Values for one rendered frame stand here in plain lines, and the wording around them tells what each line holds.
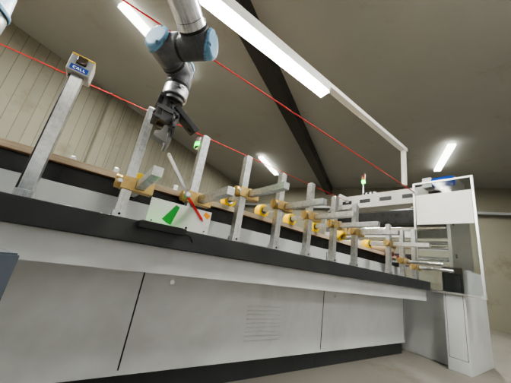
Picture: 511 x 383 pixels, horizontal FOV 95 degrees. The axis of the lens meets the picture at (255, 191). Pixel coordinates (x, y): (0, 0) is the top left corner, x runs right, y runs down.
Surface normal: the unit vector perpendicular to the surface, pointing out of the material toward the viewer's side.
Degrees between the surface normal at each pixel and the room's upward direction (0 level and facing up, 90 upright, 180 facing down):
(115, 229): 90
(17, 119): 90
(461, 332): 90
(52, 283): 90
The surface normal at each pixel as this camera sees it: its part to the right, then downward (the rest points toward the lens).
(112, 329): 0.59, -0.15
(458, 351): -0.80, -0.29
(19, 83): 0.89, 0.01
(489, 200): -0.43, -0.33
